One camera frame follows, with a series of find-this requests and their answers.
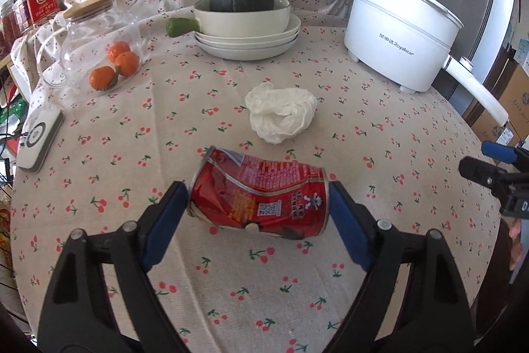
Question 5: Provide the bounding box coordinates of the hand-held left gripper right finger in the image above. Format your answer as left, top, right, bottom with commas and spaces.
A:
323, 179, 477, 353

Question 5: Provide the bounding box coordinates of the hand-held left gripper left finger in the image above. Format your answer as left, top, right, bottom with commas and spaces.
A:
36, 180, 191, 353

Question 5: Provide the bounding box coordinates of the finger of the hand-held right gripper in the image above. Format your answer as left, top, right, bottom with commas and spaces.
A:
459, 156, 529, 197
481, 141, 529, 167

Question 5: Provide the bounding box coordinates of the crushed red drink can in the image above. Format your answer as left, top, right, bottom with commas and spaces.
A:
187, 146, 331, 240

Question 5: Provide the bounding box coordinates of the cardboard box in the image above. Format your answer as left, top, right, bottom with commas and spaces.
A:
463, 47, 529, 155

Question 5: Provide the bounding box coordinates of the cherry print tablecloth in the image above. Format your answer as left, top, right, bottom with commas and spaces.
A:
10, 0, 510, 353

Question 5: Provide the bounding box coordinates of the crumpled white tissue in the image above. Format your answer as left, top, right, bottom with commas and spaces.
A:
245, 82, 319, 145

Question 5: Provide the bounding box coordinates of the white electric cooking pot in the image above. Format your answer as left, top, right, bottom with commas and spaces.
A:
344, 0, 510, 127

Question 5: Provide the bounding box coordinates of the orange tangerine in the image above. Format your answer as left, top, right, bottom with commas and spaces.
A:
108, 41, 132, 62
113, 51, 139, 77
89, 66, 117, 91

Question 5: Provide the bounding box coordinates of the white plate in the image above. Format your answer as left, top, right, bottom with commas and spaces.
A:
195, 12, 302, 45
196, 28, 300, 61

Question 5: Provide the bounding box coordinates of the glass pitcher with wooden lid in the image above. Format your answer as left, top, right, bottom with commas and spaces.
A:
36, 0, 145, 91

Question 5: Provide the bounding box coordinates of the jar of red dried berries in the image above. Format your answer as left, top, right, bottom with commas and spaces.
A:
0, 0, 31, 50

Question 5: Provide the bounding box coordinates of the white device with round ring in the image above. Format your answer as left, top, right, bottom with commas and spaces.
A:
17, 108, 66, 174

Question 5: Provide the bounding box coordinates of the white saucepan with green handle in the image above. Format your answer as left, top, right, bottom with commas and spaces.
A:
166, 0, 291, 39

